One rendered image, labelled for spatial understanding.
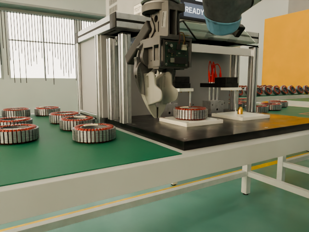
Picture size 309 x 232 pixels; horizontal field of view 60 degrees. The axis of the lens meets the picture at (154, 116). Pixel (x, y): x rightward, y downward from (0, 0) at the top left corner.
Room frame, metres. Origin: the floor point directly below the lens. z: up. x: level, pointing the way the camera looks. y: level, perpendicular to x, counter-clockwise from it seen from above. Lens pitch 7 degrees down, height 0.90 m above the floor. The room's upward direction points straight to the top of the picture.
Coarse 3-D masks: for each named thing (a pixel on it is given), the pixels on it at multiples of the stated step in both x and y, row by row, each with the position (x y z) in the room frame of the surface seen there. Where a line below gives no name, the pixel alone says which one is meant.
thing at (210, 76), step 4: (212, 64) 1.10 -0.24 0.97; (216, 64) 1.14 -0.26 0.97; (208, 68) 1.13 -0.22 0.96; (212, 68) 1.10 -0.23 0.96; (220, 68) 1.13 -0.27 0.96; (208, 72) 1.13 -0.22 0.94; (212, 72) 1.10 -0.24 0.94; (220, 72) 1.13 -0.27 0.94; (208, 76) 1.13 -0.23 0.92; (212, 76) 1.10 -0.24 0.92; (216, 76) 1.11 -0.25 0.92; (220, 76) 1.12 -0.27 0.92; (208, 80) 1.13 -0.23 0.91; (212, 80) 1.10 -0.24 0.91
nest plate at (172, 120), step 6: (162, 120) 0.89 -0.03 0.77; (168, 120) 0.86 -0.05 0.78; (174, 120) 0.84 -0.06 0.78; (180, 120) 0.84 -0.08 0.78; (186, 120) 0.84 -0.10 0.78; (198, 120) 0.84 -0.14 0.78; (204, 120) 0.84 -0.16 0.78; (210, 120) 0.84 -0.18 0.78; (216, 120) 0.84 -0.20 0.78; (222, 120) 0.85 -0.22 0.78; (186, 126) 0.78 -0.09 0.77; (192, 126) 0.79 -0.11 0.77
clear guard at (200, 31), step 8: (184, 24) 0.77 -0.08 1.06; (192, 24) 0.74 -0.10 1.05; (200, 24) 0.76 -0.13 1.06; (184, 32) 0.89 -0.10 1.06; (192, 32) 0.70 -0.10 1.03; (200, 32) 0.72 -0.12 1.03; (208, 32) 0.74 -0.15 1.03; (192, 40) 1.05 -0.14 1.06; (200, 40) 0.70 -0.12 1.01; (208, 40) 0.71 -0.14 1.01; (216, 40) 0.73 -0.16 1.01; (224, 40) 0.75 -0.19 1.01; (232, 40) 0.77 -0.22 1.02; (240, 40) 0.79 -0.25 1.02; (248, 40) 0.81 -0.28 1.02
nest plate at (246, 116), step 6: (216, 114) 1.01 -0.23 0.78; (222, 114) 0.99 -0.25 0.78; (228, 114) 0.99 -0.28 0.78; (234, 114) 0.99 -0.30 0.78; (240, 114) 0.99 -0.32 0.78; (246, 114) 0.99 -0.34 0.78; (252, 114) 0.99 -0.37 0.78; (258, 114) 0.99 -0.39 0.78; (264, 114) 0.99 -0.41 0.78; (240, 120) 0.91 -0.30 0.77; (246, 120) 0.92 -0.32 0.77
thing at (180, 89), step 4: (176, 76) 0.90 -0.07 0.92; (180, 76) 0.91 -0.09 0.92; (184, 76) 0.92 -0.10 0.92; (188, 76) 0.93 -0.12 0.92; (176, 80) 0.90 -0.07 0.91; (180, 80) 0.91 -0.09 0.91; (184, 80) 0.92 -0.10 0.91; (188, 80) 0.93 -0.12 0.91; (172, 84) 0.91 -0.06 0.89; (176, 84) 0.90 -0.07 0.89; (180, 84) 0.91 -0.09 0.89; (184, 84) 0.92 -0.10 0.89; (188, 84) 0.93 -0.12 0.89; (176, 88) 0.90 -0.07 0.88; (180, 88) 0.89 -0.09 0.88; (184, 88) 0.89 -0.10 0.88; (188, 88) 0.90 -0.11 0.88; (192, 88) 0.91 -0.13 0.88
